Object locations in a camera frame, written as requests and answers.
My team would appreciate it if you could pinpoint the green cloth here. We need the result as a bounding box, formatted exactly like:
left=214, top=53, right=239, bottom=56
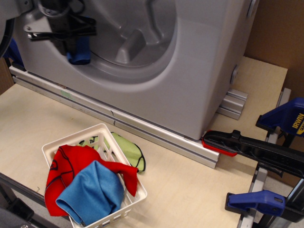
left=77, top=132, right=146, bottom=172

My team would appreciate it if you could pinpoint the white plastic basket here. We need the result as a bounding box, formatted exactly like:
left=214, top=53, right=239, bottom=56
left=42, top=124, right=147, bottom=228

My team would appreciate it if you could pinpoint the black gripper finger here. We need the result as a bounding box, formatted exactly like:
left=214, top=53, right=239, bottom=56
left=66, top=38, right=77, bottom=58
left=53, top=39, right=67, bottom=56

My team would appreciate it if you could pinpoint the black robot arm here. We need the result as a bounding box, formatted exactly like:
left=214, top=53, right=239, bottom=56
left=24, top=0, right=96, bottom=65

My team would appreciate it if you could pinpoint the black red bar clamp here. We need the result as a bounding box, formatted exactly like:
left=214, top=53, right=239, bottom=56
left=202, top=130, right=304, bottom=179

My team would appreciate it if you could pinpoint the blue clamp lower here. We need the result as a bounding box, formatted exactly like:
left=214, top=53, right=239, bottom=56
left=225, top=190, right=304, bottom=223

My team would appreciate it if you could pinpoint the black metal table frame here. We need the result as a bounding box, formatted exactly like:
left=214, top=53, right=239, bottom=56
left=0, top=174, right=71, bottom=228

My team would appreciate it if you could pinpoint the dark blue cloth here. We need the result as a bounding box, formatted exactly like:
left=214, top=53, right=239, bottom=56
left=66, top=16, right=95, bottom=65

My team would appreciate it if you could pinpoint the washing machine door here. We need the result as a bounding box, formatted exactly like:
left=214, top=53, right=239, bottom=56
left=0, top=0, right=33, bottom=57

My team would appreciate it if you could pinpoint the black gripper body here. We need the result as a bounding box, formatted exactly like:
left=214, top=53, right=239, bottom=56
left=23, top=8, right=97, bottom=41

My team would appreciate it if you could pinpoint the grey toy washing machine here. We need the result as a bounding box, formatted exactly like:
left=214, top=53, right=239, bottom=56
left=0, top=0, right=259, bottom=139

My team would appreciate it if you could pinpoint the blue Irwin clamp upper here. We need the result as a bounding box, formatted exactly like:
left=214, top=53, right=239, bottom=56
left=256, top=97, right=304, bottom=137

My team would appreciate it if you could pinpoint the red printed cloth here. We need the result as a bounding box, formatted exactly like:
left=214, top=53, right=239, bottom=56
left=45, top=145, right=138, bottom=217

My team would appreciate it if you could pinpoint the light blue cloth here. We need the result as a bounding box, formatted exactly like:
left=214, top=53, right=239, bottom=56
left=56, top=161, right=124, bottom=226

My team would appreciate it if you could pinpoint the brown cardboard panel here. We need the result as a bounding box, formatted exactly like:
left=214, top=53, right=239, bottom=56
left=245, top=0, right=304, bottom=97

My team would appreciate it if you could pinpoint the short aluminium rail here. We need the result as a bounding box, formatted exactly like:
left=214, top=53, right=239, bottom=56
left=217, top=89, right=248, bottom=120

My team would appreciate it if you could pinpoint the long aluminium rail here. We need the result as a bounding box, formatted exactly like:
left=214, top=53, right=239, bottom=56
left=9, top=66, right=220, bottom=168

